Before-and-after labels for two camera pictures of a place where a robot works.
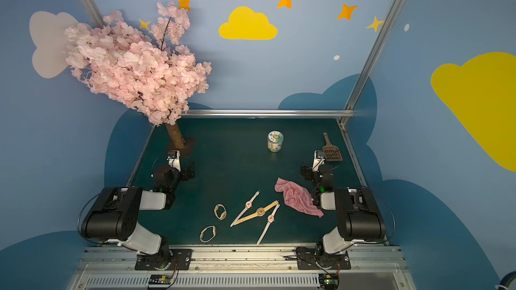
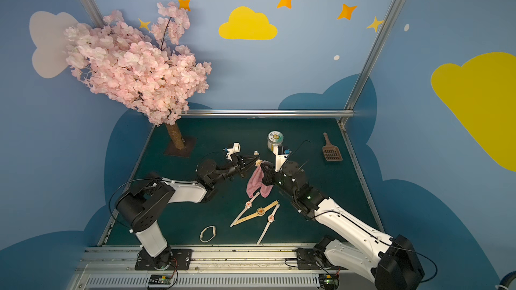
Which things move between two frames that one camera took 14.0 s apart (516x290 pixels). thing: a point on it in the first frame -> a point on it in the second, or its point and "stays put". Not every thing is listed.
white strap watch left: [248, 205] stays put
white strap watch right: [270, 219] stays put
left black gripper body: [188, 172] -> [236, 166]
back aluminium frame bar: [271, 113] stays put
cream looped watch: [213, 233] stays put
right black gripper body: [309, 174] -> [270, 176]
